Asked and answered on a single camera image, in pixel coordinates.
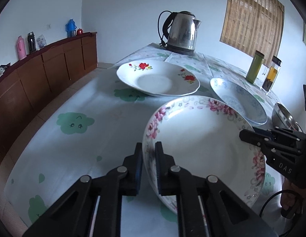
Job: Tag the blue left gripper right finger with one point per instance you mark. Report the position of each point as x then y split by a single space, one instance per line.
161 168

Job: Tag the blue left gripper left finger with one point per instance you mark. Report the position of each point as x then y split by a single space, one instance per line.
137 168

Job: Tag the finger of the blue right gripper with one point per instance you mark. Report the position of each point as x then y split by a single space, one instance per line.
253 138
261 130

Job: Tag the pink floral rim plate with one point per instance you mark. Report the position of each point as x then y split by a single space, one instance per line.
202 135

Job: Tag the red flower white plate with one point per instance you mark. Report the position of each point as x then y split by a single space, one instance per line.
158 78

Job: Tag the stainless steel bowl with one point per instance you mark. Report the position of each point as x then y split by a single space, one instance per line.
282 118

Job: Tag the clear tea bottle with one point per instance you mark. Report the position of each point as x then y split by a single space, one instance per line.
272 74

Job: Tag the blue pattern plate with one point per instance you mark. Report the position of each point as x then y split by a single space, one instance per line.
240 99

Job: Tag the floral tablecloth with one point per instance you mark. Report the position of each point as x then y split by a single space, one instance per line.
92 133

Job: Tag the green thermos bottle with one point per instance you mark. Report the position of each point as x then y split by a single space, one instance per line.
255 67

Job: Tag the bamboo window blind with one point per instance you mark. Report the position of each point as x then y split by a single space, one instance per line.
254 25

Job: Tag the stainless electric kettle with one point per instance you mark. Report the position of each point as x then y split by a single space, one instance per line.
179 32

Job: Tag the brown wooden sideboard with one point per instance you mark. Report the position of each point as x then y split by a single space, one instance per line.
30 84

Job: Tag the red small ornament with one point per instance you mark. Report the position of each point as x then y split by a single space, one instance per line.
79 31

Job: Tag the blue water jug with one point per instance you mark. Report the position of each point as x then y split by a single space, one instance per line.
70 28

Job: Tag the clear plastic bag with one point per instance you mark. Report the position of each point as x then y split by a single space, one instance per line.
41 41

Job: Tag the pink thermos flask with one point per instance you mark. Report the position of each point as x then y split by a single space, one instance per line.
20 46

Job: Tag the black thermos flask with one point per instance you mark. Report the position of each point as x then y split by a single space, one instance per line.
31 42

